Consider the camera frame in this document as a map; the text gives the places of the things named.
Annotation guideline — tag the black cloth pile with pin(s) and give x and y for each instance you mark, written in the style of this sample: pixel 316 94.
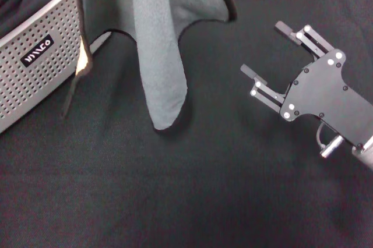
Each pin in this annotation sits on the black cloth pile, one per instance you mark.
pixel 26 0

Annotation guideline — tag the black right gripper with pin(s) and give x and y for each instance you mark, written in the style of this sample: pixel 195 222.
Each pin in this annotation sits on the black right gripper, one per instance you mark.
pixel 323 90

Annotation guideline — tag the black tablecloth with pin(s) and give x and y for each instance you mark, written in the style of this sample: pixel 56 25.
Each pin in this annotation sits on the black tablecloth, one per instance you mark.
pixel 204 195

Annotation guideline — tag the grey towel with black trim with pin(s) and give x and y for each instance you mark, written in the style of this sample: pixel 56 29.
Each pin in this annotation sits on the grey towel with black trim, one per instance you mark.
pixel 157 41

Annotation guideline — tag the grey perforated storage box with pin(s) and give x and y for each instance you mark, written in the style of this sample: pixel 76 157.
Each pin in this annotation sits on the grey perforated storage box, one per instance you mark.
pixel 35 85

